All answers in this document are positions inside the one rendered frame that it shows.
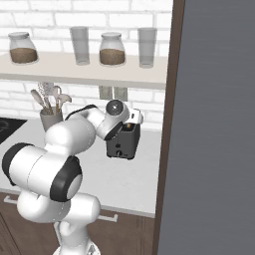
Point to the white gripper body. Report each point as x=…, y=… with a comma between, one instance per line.
x=139, y=117

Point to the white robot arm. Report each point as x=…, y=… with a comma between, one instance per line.
x=66, y=139

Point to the brown bread slice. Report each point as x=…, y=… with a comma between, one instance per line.
x=128, y=126

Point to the brown side panel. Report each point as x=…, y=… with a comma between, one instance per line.
x=169, y=99

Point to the clear drinking glass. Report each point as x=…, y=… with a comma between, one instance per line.
x=147, y=46
x=80, y=45

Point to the glass jar with brown contents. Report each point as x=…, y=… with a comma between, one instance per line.
x=23, y=50
x=112, y=51

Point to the grey fridge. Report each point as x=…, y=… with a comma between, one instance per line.
x=212, y=132

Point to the wooden ladle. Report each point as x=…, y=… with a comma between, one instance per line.
x=64, y=98

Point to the wooden spatula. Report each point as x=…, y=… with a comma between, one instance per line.
x=57, y=96

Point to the grey utensil pot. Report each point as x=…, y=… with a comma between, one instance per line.
x=50, y=121

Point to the metal whisk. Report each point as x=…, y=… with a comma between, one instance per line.
x=45, y=90

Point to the wooden spoon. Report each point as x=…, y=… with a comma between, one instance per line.
x=39, y=98

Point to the brown drawer front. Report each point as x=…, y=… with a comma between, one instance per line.
x=126, y=235

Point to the black hob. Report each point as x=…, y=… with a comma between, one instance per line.
x=8, y=127

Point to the grey wall outlet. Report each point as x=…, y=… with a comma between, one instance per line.
x=113, y=93

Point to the pale wall shelf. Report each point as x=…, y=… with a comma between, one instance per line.
x=83, y=73

